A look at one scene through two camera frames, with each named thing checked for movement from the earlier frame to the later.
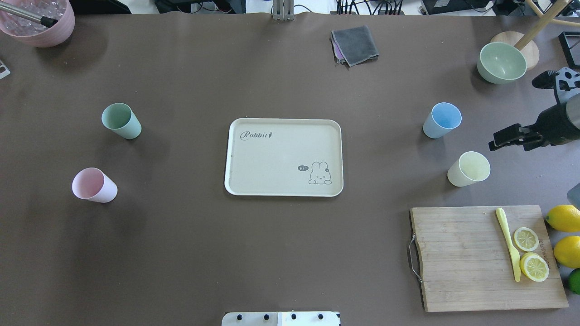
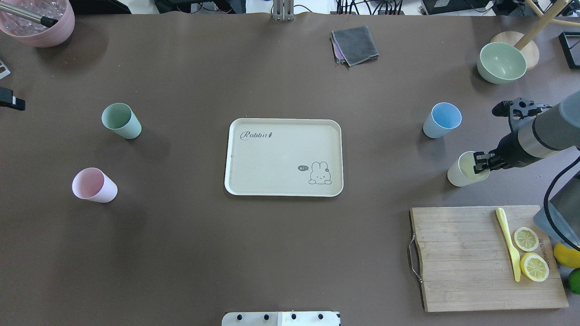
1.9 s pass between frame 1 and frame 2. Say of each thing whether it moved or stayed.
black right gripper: moved
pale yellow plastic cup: stayed
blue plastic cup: stayed
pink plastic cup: stayed
